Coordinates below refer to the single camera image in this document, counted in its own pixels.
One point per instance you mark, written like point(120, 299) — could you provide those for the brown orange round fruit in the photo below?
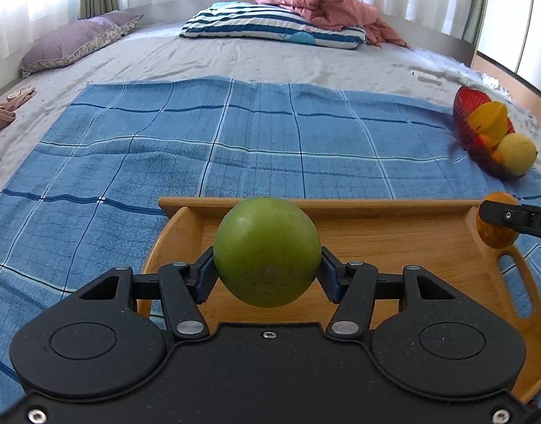
point(496, 238)

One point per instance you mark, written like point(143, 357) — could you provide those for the bed with grey sheet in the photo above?
point(208, 62)

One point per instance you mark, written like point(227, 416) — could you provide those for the small white box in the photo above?
point(429, 76)

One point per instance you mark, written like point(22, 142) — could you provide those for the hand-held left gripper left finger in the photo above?
point(205, 280)

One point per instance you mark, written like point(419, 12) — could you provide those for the blue striped pillow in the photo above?
point(261, 24)

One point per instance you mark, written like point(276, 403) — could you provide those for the purple pillow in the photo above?
point(71, 44)

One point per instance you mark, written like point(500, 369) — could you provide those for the white wardrobe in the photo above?
point(527, 17)

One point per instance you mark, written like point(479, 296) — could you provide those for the blue checked blanket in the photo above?
point(253, 141)

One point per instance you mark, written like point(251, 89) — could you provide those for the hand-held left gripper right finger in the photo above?
point(331, 280)

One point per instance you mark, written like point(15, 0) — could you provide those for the pink garment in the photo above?
point(1, 117)

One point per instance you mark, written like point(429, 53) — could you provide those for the wooden tray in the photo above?
point(407, 251)

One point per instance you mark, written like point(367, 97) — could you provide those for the small orange kumquat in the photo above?
point(497, 157)
point(487, 140)

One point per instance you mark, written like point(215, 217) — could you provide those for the green apple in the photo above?
point(266, 251)

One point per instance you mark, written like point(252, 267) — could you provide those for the yellow pear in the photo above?
point(518, 154)

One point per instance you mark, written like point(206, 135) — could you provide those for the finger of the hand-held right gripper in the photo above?
point(518, 221)

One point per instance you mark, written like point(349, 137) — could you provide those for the yellow star fruit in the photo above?
point(489, 117)

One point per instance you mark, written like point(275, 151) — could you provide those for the pink quilt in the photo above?
point(332, 9)

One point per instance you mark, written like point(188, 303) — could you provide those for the red glass bowl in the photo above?
point(467, 132)

